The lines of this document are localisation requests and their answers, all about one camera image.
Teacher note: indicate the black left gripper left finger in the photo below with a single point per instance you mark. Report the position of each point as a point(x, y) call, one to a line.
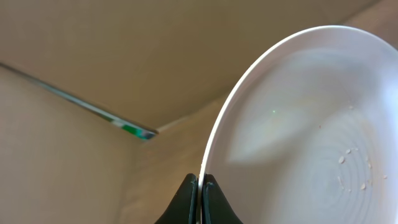
point(182, 209)

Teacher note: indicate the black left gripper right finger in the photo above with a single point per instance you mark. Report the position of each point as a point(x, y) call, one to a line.
point(215, 208)

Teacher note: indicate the white plate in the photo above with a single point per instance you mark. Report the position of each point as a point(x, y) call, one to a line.
point(309, 132)

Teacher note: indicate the brown cardboard box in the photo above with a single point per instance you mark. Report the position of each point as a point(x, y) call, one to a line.
point(107, 105)

